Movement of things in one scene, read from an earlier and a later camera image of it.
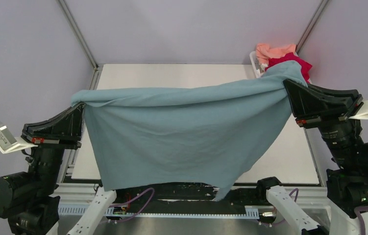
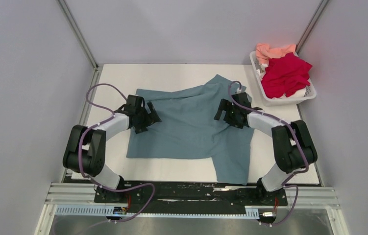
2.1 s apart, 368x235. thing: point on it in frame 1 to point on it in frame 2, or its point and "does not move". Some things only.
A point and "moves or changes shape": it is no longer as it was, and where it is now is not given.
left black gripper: x=63 y=129 to x=154 y=119
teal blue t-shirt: x=217 y=134 moves or changes shape
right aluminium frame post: x=310 y=25 does not move
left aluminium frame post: x=79 y=34 does not move
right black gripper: x=311 y=102 to x=227 y=105
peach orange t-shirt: x=263 y=52 does not move
